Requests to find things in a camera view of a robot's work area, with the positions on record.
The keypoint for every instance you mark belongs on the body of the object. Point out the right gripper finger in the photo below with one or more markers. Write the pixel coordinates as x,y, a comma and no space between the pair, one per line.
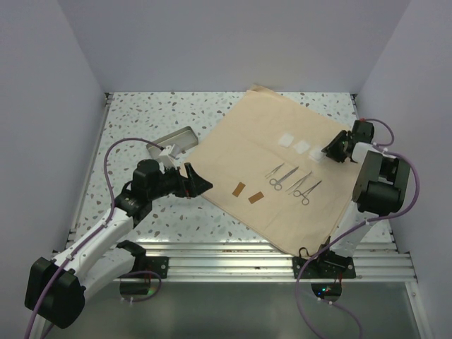
339,140
335,153

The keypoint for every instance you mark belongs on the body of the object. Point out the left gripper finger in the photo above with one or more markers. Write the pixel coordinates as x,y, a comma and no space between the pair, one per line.
197,187
191,174

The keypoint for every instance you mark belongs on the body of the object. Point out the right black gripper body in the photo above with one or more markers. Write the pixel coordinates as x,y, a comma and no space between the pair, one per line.
348,138

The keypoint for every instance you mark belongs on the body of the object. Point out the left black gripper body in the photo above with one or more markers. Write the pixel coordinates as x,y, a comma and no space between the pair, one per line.
168,183

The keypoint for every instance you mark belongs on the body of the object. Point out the white gauze pad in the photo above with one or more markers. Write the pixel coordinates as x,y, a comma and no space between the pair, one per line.
286,140
317,155
301,147

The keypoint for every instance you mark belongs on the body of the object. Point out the brown plaster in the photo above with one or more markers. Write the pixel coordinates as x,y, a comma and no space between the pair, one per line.
239,189
256,197

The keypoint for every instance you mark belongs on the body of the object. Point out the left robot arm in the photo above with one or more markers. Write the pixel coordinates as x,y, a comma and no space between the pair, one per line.
59,288

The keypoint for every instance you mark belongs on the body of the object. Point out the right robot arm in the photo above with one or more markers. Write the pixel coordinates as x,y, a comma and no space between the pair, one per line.
378,192

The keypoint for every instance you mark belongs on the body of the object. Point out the steel tweezers right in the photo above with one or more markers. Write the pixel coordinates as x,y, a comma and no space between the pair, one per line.
298,183

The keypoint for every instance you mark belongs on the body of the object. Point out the steel tweezers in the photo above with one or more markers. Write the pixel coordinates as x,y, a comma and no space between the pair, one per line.
298,183
273,171

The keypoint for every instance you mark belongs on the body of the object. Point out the metal tray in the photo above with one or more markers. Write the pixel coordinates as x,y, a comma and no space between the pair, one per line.
184,139

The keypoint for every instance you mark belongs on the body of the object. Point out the steel forceps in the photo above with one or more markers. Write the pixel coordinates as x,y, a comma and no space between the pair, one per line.
304,195

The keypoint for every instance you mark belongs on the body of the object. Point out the steel scissors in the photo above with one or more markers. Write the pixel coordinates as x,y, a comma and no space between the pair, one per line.
277,183

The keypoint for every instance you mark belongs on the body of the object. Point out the beige cloth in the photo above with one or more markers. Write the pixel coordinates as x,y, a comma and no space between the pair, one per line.
258,159

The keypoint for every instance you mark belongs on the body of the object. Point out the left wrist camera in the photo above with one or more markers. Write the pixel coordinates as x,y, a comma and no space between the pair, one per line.
168,155

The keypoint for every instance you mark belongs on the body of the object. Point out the aluminium rail frame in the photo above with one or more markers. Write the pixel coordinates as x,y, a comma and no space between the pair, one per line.
202,242

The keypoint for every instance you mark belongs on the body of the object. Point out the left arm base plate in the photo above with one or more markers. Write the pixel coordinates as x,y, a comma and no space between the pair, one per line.
157,264

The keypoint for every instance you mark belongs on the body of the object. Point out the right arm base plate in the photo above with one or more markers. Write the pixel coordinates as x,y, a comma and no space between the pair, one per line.
330,266

